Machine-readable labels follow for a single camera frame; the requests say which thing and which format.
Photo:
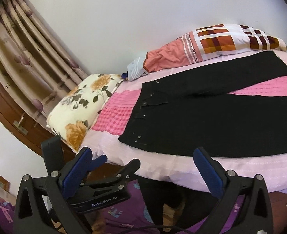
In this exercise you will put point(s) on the floral cream pillow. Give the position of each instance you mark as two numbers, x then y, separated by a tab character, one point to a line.
74	115

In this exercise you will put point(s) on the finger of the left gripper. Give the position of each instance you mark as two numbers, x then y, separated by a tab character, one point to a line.
99	161
52	154

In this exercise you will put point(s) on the orange plaid quilt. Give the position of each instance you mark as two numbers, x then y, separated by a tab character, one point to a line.
203	44

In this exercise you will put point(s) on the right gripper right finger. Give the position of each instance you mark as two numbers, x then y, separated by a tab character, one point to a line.
243	202

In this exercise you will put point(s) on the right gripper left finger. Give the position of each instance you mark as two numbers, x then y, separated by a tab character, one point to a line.
31	215

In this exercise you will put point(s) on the black pants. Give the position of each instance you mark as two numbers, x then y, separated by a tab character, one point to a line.
199	108

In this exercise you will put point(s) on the beige floral curtain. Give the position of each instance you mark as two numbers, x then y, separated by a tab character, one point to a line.
35	70

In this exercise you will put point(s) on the purple patterned floor mat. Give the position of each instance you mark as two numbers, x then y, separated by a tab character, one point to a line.
132	213

